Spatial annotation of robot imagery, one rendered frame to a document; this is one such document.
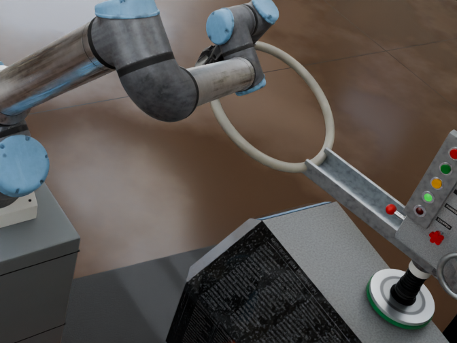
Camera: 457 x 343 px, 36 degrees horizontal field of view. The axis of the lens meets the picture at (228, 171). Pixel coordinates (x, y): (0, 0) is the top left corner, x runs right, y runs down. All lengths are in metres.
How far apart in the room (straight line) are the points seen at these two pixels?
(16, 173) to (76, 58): 0.44
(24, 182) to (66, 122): 2.07
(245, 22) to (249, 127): 2.30
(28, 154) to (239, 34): 0.63
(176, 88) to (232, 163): 2.52
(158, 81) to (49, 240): 0.86
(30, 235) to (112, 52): 0.85
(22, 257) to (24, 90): 0.58
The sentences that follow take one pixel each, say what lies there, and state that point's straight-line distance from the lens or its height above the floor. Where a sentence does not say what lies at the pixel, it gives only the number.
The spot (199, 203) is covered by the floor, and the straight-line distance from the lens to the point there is 3.55.
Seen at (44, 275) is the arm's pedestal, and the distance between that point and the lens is 2.15.
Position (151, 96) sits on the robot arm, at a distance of 1.34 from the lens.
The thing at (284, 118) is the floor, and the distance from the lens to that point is 4.36.
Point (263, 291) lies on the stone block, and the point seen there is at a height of 0.73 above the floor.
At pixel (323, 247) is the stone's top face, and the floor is 0.83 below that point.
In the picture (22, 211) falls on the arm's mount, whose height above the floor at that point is 0.90.
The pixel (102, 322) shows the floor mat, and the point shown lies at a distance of 2.94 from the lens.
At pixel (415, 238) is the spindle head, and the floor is 1.18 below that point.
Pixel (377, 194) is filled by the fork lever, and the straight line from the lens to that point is 2.19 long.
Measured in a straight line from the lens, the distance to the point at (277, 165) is 2.08.
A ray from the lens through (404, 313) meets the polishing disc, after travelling 2.21.
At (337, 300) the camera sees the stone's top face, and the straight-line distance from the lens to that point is 2.21.
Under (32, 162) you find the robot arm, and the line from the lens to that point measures 1.80.
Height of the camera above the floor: 2.38
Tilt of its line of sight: 39 degrees down
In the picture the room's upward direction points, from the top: 20 degrees clockwise
